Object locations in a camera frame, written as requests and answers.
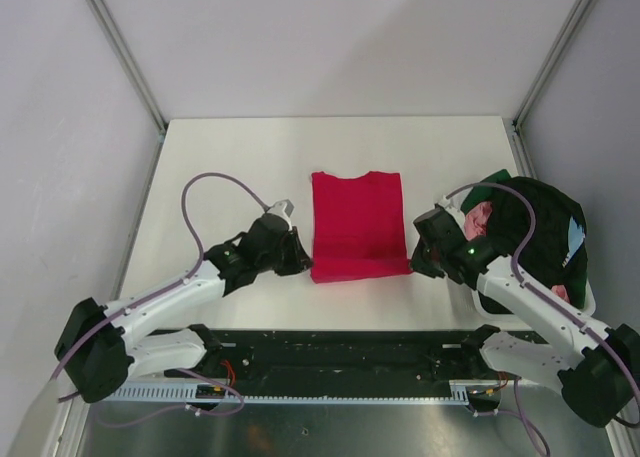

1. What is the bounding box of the black t shirt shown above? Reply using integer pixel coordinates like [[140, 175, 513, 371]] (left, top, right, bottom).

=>
[[466, 177, 588, 308]]

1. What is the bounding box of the green t shirt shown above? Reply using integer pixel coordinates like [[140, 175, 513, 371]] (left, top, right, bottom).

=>
[[459, 169, 511, 213]]

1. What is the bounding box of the white perforated plastic basket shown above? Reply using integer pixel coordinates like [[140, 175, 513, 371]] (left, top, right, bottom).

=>
[[471, 282, 596, 323]]

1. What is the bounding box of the red t shirt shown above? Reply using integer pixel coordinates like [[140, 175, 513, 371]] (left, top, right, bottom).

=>
[[311, 171, 411, 284]]

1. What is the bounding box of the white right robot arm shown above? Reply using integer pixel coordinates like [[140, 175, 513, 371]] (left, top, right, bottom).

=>
[[411, 206, 639, 428]]

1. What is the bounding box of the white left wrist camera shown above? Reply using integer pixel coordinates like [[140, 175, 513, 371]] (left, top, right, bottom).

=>
[[267, 199, 294, 229]]

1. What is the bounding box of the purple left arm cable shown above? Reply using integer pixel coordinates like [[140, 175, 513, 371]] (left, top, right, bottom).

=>
[[49, 171, 274, 428]]

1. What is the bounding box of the right aluminium corner post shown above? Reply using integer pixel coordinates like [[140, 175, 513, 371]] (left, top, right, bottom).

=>
[[512, 0, 598, 130]]

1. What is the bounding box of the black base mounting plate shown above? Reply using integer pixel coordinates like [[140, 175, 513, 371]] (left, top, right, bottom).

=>
[[164, 329, 524, 386]]

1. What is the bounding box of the aluminium frame rail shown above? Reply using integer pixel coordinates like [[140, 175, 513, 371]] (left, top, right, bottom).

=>
[[74, 341, 614, 383]]

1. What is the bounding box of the aluminium corner post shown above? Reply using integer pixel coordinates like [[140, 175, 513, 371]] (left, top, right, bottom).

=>
[[85, 0, 168, 135], [512, 0, 598, 130]]

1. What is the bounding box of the left aluminium corner post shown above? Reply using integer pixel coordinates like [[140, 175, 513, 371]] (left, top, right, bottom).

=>
[[85, 0, 168, 135]]

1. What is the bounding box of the grey slotted cable duct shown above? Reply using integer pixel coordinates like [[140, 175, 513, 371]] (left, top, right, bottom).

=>
[[92, 380, 501, 406]]

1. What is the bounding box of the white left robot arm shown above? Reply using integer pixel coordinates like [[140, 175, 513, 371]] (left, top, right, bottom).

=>
[[54, 213, 312, 403]]

